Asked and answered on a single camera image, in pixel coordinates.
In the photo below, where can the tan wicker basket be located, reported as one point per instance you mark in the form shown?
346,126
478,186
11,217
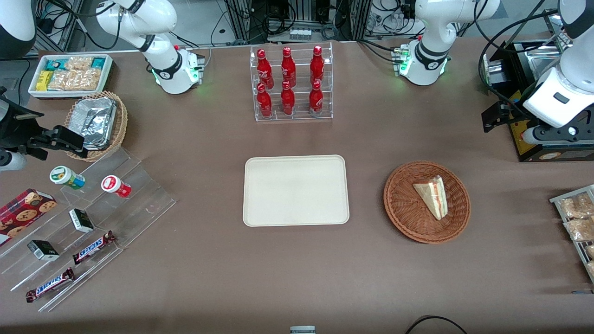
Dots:
120,125

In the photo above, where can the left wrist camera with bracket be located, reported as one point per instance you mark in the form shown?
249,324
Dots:
557,133

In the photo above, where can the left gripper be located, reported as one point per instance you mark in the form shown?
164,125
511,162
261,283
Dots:
516,107

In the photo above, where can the red lid yogurt cup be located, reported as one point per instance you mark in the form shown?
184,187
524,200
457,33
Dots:
113,185

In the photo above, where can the clear acrylic bottle rack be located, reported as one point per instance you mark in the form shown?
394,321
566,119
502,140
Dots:
299,79

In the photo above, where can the small grey device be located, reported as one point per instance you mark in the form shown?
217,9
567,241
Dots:
302,330

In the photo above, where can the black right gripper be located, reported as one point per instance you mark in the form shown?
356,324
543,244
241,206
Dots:
10,131

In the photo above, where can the white plastic snack bin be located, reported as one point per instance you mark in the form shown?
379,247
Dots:
37,93

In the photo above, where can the yellow snack packet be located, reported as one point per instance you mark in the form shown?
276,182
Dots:
44,80

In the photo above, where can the red soda bottle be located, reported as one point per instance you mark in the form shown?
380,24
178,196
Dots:
263,65
317,62
288,65
264,103
287,101
316,99

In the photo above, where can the brown wicker basket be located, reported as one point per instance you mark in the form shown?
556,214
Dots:
403,204

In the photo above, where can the small black white box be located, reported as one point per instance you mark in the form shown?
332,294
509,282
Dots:
81,221
42,250

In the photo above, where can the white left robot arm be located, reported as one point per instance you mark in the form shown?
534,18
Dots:
431,32

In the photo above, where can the red cookie box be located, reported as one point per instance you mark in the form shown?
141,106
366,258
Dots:
23,213

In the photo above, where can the cream rectangular tray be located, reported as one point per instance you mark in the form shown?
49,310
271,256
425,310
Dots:
295,191

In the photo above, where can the clear bag of snacks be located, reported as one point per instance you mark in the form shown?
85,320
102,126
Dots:
580,229
590,251
575,206

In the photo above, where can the white power strip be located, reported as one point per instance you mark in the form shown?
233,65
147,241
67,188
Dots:
300,34

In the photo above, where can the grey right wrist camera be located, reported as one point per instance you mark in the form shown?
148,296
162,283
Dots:
11,161

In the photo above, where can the clear acrylic stepped shelf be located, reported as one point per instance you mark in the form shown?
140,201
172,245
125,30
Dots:
139,204

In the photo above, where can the teal snack packet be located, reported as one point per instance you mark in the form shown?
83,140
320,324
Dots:
55,64
98,62

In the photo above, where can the black food warmer machine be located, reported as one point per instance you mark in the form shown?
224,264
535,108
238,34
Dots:
529,148

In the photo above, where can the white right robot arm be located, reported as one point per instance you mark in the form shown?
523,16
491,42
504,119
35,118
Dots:
162,65

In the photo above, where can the small clear cracker bag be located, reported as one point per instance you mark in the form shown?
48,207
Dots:
79,63

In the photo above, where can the green lid yogurt cup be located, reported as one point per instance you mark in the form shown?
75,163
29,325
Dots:
62,176

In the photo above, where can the silver foil container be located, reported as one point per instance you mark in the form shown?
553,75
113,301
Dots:
95,121

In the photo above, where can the triangular sandwich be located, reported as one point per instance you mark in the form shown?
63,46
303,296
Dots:
434,197

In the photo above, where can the large clear cracker bag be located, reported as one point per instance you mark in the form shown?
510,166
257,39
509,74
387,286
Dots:
76,80

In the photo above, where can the aluminium frame rack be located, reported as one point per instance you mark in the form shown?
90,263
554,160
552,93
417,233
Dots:
352,18

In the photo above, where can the Snickers chocolate bar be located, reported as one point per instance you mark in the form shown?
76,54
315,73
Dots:
48,285
93,248

